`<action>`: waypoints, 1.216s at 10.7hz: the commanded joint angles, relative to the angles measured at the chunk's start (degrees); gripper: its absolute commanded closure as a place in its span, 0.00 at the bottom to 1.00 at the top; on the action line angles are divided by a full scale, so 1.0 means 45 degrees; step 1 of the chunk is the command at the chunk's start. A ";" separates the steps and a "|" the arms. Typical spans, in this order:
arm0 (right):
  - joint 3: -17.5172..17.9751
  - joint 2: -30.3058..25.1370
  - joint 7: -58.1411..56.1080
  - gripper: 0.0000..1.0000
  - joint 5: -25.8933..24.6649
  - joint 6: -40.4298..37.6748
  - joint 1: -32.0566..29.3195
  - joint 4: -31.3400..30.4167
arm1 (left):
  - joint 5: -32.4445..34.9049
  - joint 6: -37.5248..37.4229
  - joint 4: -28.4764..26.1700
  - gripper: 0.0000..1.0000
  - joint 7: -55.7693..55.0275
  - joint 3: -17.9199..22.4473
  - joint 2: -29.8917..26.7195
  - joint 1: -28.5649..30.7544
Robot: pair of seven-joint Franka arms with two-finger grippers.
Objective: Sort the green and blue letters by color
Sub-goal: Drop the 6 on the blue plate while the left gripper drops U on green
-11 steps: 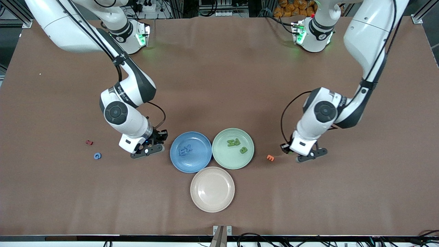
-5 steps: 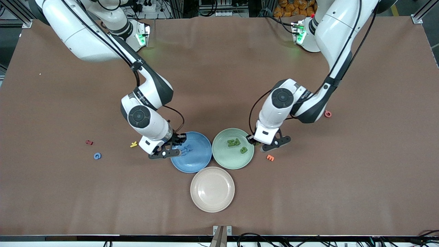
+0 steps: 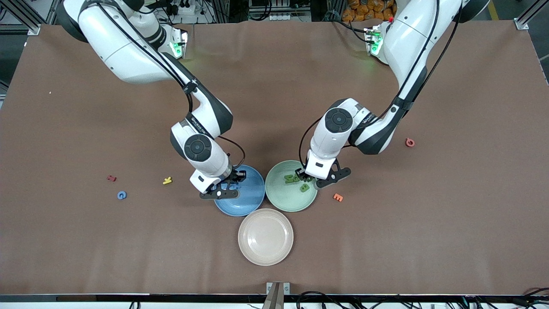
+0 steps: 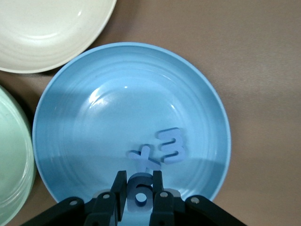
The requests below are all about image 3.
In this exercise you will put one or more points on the blue plate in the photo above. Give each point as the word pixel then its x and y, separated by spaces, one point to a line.
pixel 251 197

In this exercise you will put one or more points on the aluminium frame corner post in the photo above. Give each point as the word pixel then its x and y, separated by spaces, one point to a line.
pixel 34 30
pixel 522 23

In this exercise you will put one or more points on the pink foam letter Q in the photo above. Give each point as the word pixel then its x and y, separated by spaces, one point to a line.
pixel 407 143

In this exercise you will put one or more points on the blue foam letter G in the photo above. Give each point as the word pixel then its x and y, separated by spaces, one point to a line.
pixel 119 195

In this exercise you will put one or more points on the orange foam letter E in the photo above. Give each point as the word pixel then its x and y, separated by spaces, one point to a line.
pixel 338 197

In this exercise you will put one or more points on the brown table cover sheet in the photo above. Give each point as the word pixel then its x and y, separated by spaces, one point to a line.
pixel 274 107

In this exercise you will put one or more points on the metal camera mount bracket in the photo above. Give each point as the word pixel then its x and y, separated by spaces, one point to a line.
pixel 279 296

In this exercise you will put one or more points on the beige plate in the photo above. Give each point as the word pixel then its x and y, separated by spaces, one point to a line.
pixel 266 237

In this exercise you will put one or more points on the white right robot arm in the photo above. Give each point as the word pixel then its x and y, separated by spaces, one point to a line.
pixel 128 47

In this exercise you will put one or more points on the white square power strip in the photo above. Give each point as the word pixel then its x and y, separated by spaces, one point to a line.
pixel 184 8

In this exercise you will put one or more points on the yellow foam letter K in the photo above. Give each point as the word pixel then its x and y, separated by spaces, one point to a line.
pixel 167 180

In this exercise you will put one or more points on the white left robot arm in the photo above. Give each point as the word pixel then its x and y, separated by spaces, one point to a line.
pixel 411 38

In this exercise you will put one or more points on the orange objects pile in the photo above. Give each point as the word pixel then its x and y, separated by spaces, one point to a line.
pixel 364 10

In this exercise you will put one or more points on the green foam letter N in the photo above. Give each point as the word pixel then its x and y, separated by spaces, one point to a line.
pixel 288 179

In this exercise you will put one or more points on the green foam letter B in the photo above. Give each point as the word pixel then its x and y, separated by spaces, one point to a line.
pixel 304 188

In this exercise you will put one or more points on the white long power strip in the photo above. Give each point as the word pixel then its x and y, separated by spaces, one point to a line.
pixel 283 17

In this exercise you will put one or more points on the green plate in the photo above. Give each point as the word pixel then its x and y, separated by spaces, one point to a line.
pixel 283 197

